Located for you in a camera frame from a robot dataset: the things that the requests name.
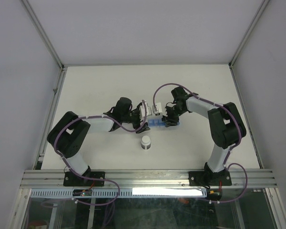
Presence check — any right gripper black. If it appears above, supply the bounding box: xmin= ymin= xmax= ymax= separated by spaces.
xmin=161 ymin=104 xmax=186 ymax=126

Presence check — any blue weekly pill organizer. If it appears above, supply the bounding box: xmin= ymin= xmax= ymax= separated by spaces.
xmin=147 ymin=119 xmax=180 ymax=127

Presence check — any white cap pill bottle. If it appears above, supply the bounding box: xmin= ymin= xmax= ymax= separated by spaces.
xmin=141 ymin=135 xmax=151 ymax=150

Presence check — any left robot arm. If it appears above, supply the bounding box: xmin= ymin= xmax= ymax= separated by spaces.
xmin=47 ymin=97 xmax=150 ymax=186

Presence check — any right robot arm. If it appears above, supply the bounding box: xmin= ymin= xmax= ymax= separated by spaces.
xmin=162 ymin=86 xmax=246 ymax=186

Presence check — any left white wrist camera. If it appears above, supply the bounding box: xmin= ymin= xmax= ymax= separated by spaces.
xmin=139 ymin=100 xmax=150 ymax=121

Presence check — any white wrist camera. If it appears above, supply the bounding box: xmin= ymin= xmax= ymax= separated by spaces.
xmin=139 ymin=100 xmax=150 ymax=121
xmin=151 ymin=103 xmax=163 ymax=119

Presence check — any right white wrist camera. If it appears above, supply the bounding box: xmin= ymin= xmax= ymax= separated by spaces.
xmin=151 ymin=103 xmax=163 ymax=119

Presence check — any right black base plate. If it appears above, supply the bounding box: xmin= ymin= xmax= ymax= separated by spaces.
xmin=188 ymin=170 xmax=232 ymax=187

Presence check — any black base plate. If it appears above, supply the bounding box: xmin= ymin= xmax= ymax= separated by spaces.
xmin=63 ymin=171 xmax=105 ymax=187
xmin=188 ymin=170 xmax=232 ymax=187

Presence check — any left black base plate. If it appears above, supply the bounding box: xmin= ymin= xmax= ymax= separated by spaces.
xmin=63 ymin=171 xmax=105 ymax=187

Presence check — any aluminium mounting rail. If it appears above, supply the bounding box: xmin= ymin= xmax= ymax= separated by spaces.
xmin=20 ymin=168 xmax=277 ymax=188

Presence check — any slotted grey cable duct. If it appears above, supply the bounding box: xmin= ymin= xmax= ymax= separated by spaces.
xmin=31 ymin=187 xmax=207 ymax=198

